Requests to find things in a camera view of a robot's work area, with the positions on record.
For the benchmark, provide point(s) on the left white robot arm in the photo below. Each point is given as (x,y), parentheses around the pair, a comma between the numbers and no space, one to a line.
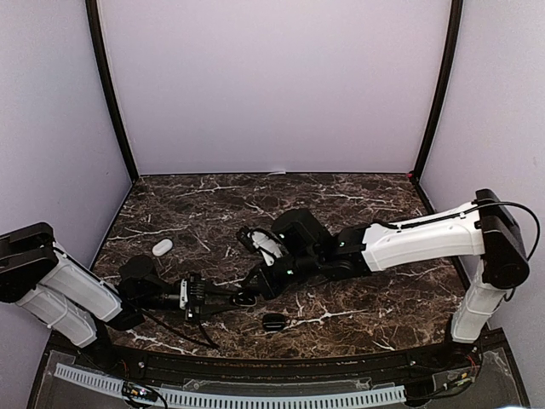
(39,276)

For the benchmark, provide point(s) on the black closed charging case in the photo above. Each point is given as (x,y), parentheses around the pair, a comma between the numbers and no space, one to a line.
(274,322)

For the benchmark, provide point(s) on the left black frame post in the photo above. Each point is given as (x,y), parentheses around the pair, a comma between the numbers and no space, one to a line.
(107,85)

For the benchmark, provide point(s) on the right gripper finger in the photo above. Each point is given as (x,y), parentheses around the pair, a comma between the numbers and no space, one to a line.
(247,236)
(259,283)

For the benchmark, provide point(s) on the white slotted cable duct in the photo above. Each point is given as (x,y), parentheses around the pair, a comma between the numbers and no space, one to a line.
(177,398)

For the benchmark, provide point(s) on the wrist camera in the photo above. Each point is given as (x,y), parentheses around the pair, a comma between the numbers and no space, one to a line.
(270,250)
(184,299)

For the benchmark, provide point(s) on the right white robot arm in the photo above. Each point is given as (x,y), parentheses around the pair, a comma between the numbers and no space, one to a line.
(483,227)

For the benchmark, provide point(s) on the black front frame rail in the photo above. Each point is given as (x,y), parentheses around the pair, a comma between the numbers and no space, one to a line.
(305,354)

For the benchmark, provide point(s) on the white earbud charging case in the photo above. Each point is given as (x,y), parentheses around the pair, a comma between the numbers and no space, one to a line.
(162,247)

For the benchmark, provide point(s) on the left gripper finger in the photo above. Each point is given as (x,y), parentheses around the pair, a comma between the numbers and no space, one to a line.
(212,290)
(211,309)

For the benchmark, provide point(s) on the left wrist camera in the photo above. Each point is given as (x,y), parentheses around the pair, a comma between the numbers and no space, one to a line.
(184,299)

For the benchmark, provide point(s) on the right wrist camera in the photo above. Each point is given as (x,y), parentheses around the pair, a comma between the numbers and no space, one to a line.
(270,250)

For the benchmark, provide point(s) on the right black frame post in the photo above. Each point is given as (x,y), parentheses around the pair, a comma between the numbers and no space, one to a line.
(448,56)

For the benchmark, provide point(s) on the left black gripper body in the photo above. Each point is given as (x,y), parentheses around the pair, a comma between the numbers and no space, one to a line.
(196,298)

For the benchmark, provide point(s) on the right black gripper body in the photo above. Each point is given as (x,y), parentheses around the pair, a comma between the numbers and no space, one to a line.
(306,266)

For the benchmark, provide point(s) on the black frame post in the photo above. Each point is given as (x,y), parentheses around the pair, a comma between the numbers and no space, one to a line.
(107,85)
(448,56)

